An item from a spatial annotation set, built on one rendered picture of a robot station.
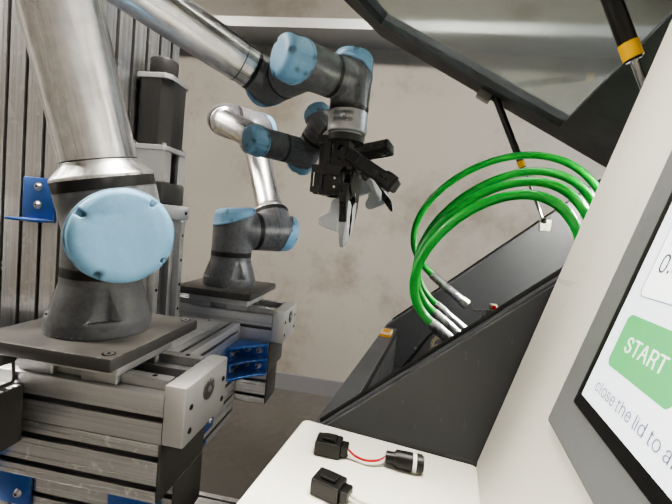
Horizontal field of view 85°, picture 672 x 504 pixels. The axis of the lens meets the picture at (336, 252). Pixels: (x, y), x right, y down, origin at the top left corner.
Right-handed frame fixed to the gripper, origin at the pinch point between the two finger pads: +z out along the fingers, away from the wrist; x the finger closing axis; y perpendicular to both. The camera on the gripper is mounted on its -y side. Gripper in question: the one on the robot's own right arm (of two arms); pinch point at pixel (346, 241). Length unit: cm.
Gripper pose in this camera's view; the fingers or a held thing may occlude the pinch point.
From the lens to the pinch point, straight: 70.7
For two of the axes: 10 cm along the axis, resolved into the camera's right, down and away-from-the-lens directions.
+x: -3.0, 0.4, -9.5
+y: -9.5, -1.2, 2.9
